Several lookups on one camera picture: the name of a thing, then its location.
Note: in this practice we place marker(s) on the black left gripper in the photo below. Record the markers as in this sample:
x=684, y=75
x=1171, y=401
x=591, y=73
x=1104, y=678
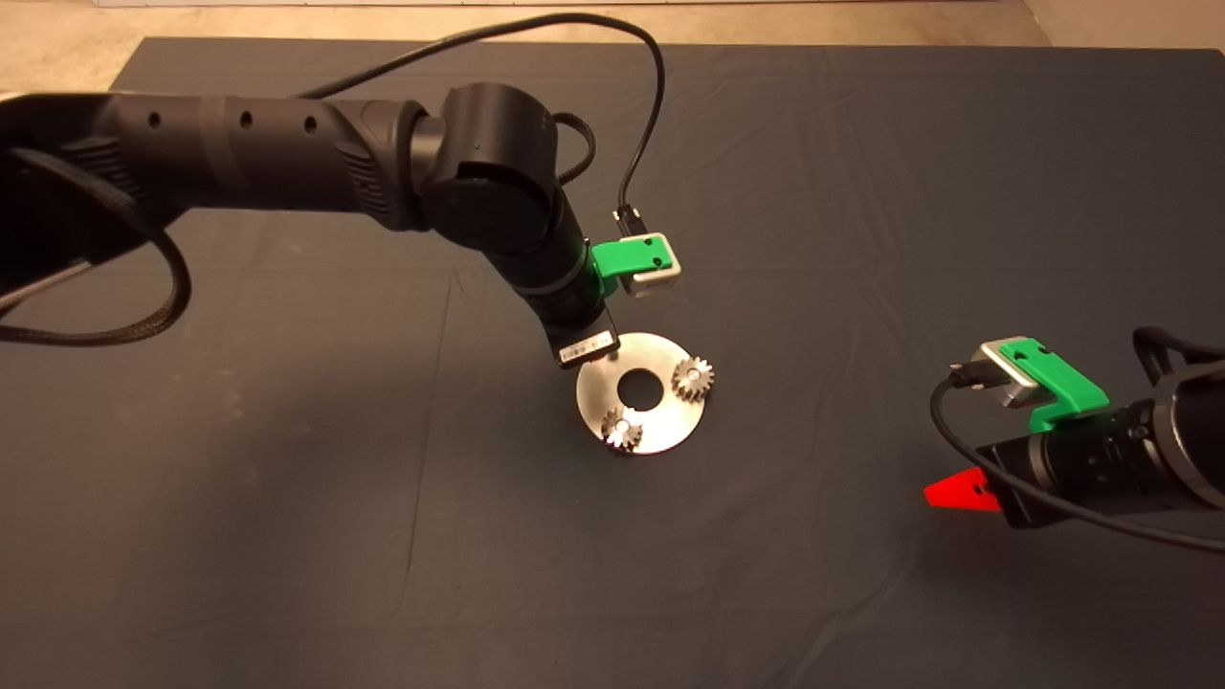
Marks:
x=574, y=306

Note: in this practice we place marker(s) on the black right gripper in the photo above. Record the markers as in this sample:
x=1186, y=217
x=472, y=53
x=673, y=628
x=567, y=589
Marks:
x=1081, y=469

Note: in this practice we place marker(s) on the small steel planetary gear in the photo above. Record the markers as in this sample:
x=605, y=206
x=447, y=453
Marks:
x=687, y=388
x=622, y=433

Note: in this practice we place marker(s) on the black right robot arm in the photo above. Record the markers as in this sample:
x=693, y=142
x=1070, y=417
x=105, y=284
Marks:
x=1196, y=440

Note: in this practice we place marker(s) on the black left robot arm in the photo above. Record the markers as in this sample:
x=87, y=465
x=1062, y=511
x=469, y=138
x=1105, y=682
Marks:
x=268, y=153

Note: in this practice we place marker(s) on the round metal carrier plate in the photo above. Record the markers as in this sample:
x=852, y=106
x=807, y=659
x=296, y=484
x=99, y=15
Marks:
x=598, y=392

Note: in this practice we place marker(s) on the dark grey table cloth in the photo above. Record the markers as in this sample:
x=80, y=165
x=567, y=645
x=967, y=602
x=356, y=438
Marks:
x=861, y=144

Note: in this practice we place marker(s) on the left green camera mount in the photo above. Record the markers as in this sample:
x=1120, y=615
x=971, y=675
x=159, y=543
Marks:
x=622, y=256

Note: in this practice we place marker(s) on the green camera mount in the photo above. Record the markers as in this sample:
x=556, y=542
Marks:
x=1062, y=388
x=622, y=256

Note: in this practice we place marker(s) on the left silver camera box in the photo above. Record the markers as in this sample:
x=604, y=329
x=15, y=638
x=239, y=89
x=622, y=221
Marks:
x=658, y=280

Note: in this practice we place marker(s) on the silver camera box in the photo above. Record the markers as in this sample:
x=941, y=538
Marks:
x=1007, y=385
x=658, y=280

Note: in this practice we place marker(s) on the right silver camera box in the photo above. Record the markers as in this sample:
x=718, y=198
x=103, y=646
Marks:
x=1007, y=385

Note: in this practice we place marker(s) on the right green camera mount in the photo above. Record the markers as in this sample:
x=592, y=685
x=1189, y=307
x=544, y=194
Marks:
x=1062, y=388

